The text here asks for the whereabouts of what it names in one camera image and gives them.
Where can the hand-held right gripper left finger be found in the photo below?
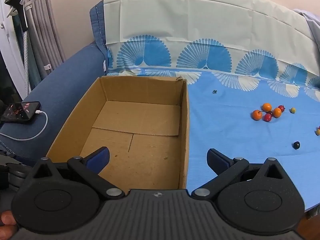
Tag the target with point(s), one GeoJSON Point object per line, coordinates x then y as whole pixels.
{"type": "Point", "coordinates": [98, 158]}

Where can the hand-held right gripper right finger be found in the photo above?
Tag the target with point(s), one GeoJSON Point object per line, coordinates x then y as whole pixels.
{"type": "Point", "coordinates": [220, 161]}

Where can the brown cardboard box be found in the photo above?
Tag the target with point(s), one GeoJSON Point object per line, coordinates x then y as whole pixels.
{"type": "Point", "coordinates": [140, 120]}

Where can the small orange tangerine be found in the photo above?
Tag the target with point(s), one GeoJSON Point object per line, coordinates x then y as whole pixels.
{"type": "Point", "coordinates": [267, 107]}
{"type": "Point", "coordinates": [277, 112]}
{"type": "Point", "coordinates": [257, 115]}

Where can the small red apple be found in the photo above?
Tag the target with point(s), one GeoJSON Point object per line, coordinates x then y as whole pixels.
{"type": "Point", "coordinates": [267, 117]}
{"type": "Point", "coordinates": [281, 108]}

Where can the dark purple plum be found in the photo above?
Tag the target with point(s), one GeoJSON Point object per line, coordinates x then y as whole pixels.
{"type": "Point", "coordinates": [296, 145]}

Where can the person's left hand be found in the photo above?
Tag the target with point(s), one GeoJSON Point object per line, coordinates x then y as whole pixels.
{"type": "Point", "coordinates": [6, 222]}

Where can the blue fan-printed cloth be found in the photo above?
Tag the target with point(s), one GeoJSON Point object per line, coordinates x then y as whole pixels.
{"type": "Point", "coordinates": [225, 142]}

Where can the black smartphone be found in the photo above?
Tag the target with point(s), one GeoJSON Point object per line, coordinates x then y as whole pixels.
{"type": "Point", "coordinates": [20, 111]}

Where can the blue sofa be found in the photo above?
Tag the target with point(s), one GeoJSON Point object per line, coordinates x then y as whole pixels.
{"type": "Point", "coordinates": [62, 85]}

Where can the small yellow-green berry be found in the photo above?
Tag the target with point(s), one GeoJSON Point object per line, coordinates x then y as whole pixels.
{"type": "Point", "coordinates": [293, 110]}

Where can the white fabric tag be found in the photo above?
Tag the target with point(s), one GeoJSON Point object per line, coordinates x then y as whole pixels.
{"type": "Point", "coordinates": [104, 65]}

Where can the white curtain clip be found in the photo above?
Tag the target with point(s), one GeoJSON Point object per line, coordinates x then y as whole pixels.
{"type": "Point", "coordinates": [47, 67]}

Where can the grey curtain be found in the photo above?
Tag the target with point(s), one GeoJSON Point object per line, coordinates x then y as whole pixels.
{"type": "Point", "coordinates": [42, 35]}

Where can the grey cloth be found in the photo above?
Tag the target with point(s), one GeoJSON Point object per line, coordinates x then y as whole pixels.
{"type": "Point", "coordinates": [312, 17]}

